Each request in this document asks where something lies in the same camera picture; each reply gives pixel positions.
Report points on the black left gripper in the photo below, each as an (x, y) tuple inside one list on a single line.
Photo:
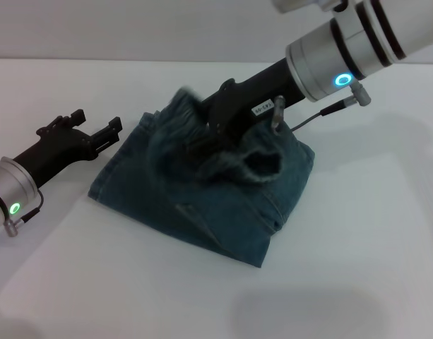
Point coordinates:
[(57, 148)]

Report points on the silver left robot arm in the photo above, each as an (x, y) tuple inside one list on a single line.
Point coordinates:
[(7, 196)]

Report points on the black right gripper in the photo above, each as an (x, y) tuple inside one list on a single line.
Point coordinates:
[(251, 102)]

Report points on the blue denim shorts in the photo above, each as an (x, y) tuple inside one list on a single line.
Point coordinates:
[(209, 208)]

